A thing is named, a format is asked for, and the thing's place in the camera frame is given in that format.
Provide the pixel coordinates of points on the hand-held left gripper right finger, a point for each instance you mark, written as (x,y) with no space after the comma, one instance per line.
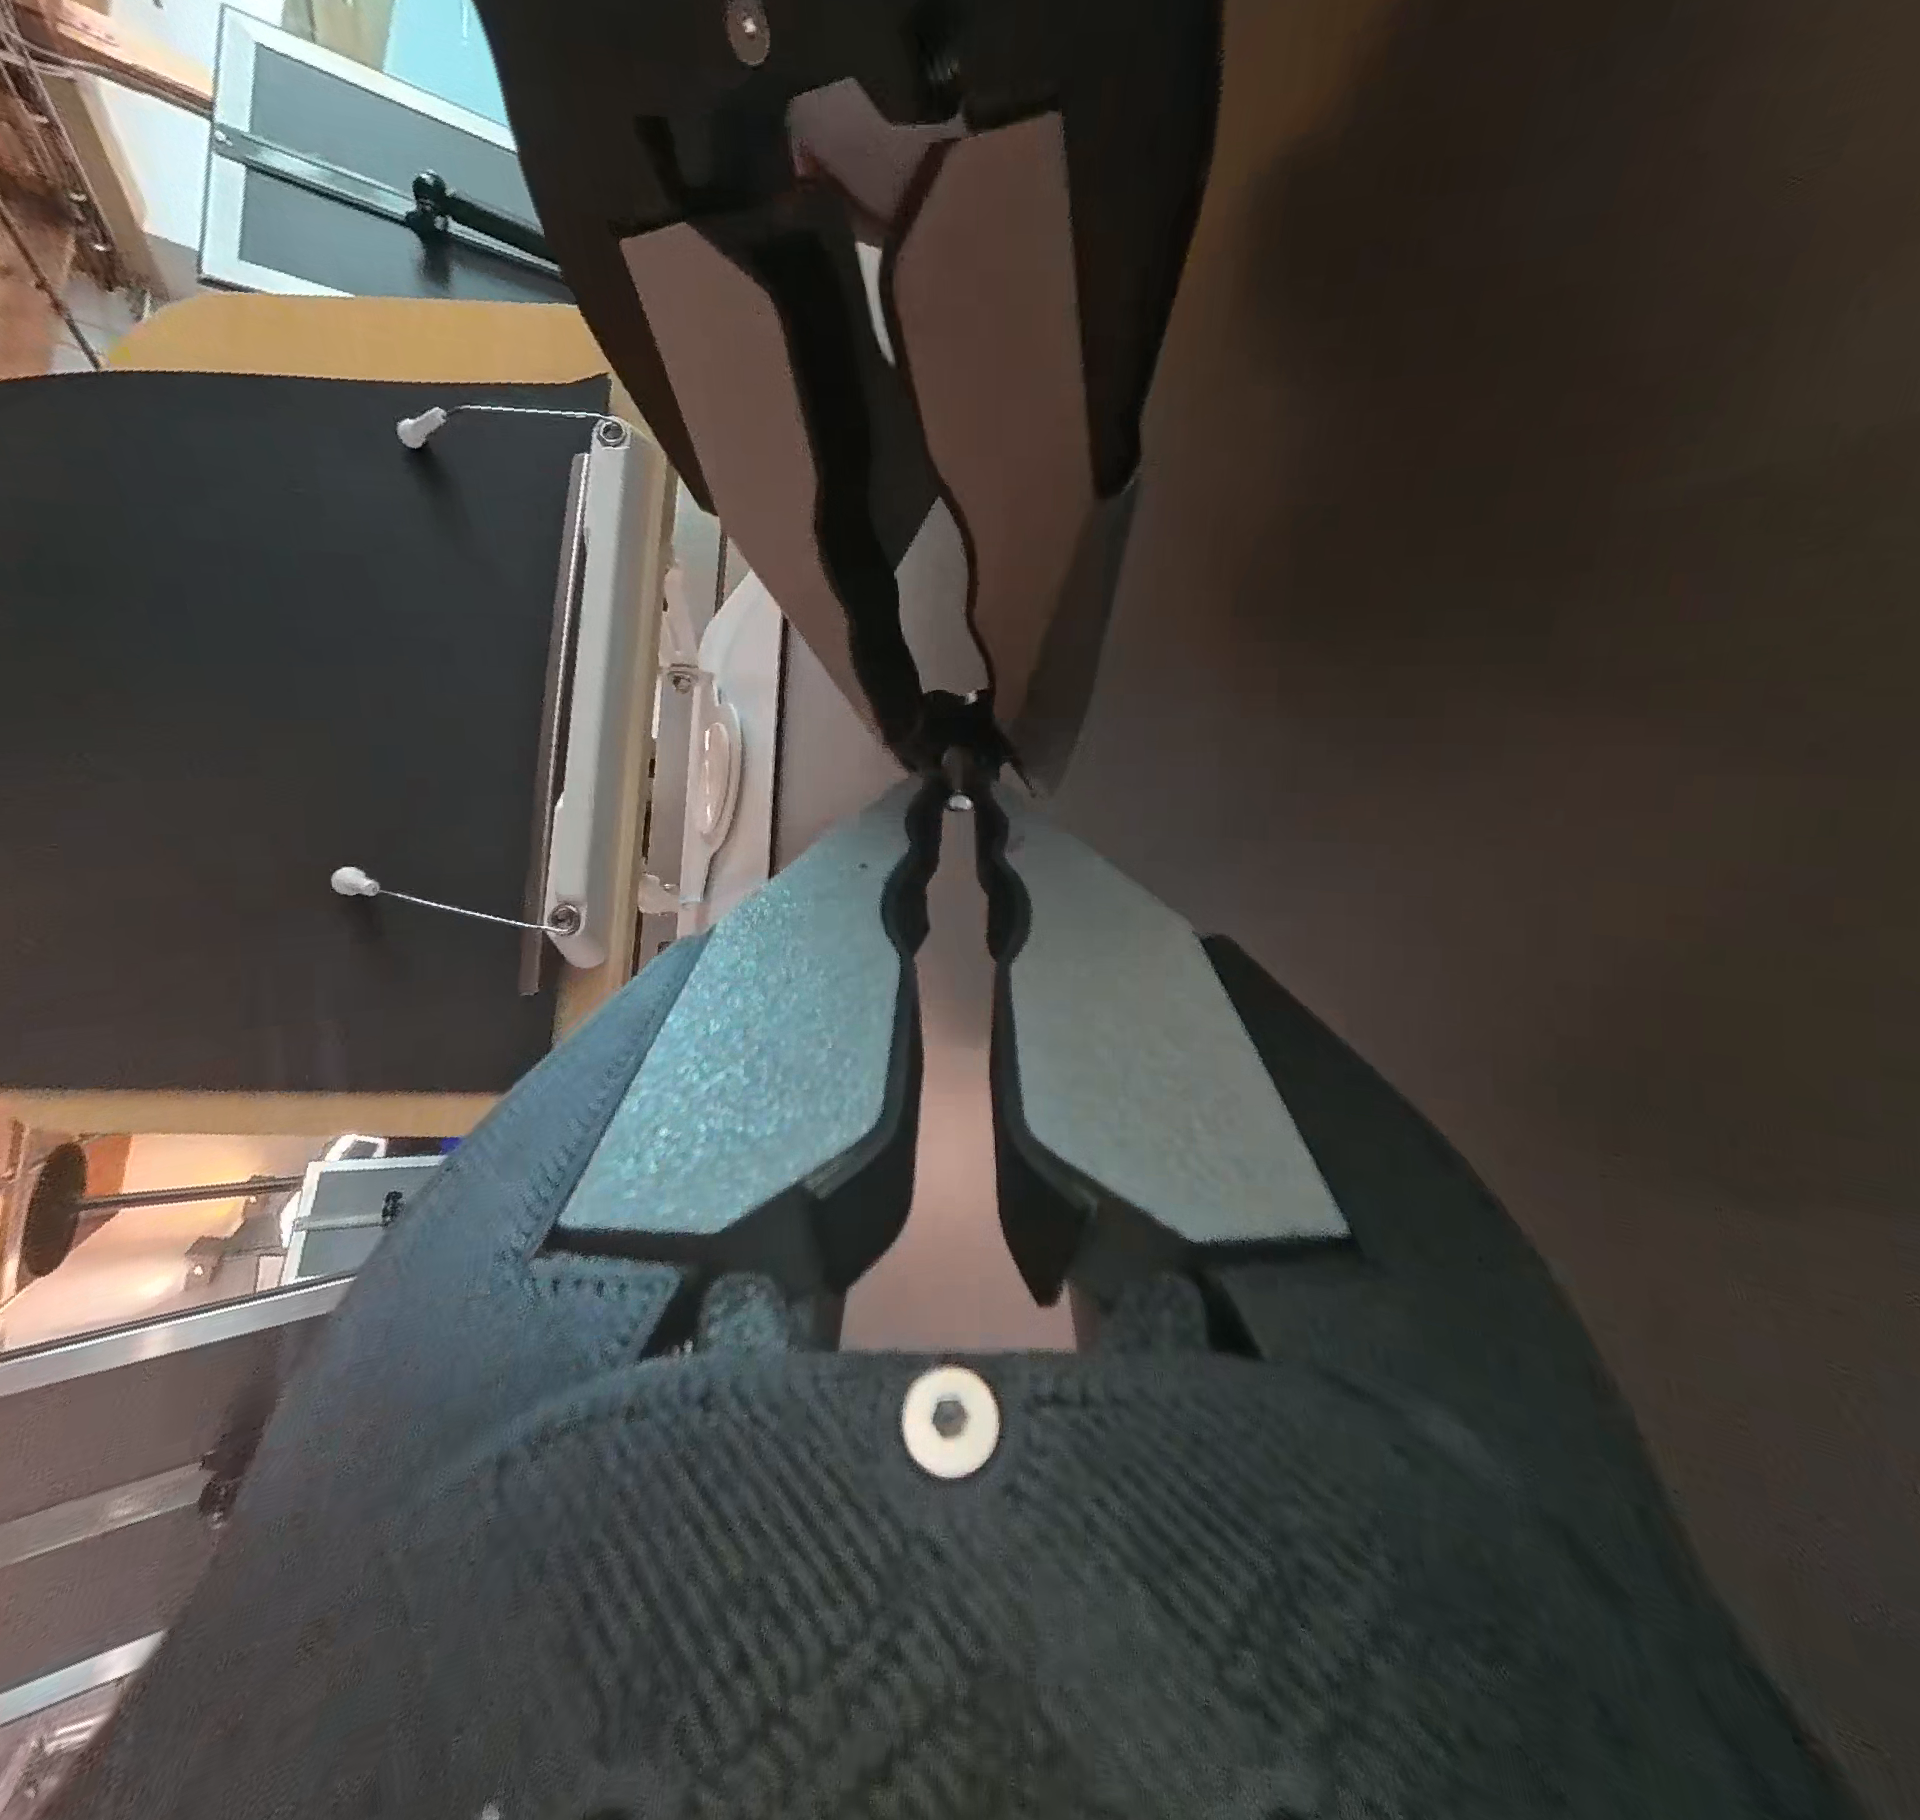
(1156,1084)

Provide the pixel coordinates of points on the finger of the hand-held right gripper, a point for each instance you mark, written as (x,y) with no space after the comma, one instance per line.
(735,380)
(1019,352)

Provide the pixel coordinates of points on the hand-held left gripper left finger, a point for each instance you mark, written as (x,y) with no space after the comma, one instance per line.
(752,1071)

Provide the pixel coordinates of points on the white framed board stand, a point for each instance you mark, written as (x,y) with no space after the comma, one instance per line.
(329,124)

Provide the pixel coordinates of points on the white stand base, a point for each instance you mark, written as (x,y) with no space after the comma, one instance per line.
(743,741)

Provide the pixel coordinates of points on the black board with wooden edge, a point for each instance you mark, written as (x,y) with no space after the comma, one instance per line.
(224,726)

